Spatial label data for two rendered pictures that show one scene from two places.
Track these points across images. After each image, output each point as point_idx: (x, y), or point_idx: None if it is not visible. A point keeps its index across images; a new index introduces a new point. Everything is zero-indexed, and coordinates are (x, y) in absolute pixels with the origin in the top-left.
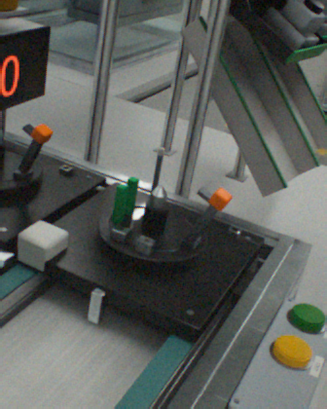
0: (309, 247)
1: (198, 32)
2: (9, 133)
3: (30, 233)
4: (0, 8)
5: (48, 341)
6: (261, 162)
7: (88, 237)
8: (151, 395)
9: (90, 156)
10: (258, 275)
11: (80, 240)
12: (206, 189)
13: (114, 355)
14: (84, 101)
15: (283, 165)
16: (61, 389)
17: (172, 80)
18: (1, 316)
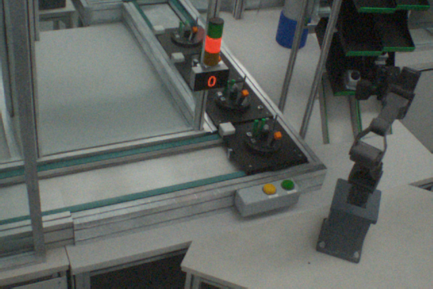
0: (324, 168)
1: None
2: (257, 84)
3: (222, 124)
4: (210, 65)
5: (212, 158)
6: (325, 130)
7: (243, 133)
8: (220, 180)
9: (280, 104)
10: (290, 167)
11: (240, 132)
12: None
13: (226, 170)
14: None
15: (346, 135)
16: (205, 170)
17: None
18: (204, 146)
